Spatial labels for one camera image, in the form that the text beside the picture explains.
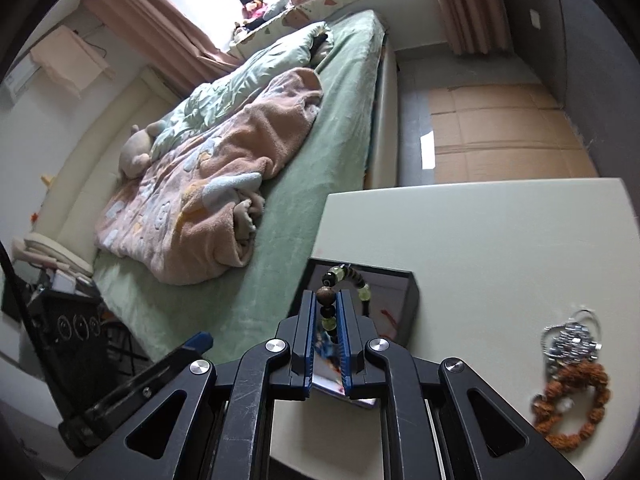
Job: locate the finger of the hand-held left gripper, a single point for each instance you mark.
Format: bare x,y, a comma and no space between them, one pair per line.
197,344

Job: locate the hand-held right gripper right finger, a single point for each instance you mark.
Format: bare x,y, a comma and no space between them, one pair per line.
343,340

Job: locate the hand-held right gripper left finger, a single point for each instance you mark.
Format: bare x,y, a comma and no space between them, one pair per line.
309,340

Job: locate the black jewelry box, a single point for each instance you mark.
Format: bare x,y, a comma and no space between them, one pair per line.
407,305

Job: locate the black audio equipment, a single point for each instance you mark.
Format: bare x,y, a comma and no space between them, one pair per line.
70,325

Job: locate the bed with green sheet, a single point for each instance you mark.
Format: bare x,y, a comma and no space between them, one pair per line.
320,160

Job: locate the pink fleece blanket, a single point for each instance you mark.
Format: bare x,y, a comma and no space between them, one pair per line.
225,160

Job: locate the beige plush toy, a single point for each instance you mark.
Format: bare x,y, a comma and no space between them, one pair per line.
134,152

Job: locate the cream bed headboard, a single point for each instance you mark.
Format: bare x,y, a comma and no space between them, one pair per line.
90,160

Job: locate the flattened cardboard sheet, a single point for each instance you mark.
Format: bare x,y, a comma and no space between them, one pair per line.
500,130

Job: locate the green floral quilt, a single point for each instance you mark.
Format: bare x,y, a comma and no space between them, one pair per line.
260,70

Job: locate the pink hanging towel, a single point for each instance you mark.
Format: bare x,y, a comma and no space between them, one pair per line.
65,60

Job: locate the pink curtain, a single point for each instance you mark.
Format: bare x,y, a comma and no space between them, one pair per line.
150,15
465,0

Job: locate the pink plush toy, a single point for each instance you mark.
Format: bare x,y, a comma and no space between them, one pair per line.
255,9

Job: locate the white wall socket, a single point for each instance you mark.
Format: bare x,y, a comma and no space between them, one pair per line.
535,19

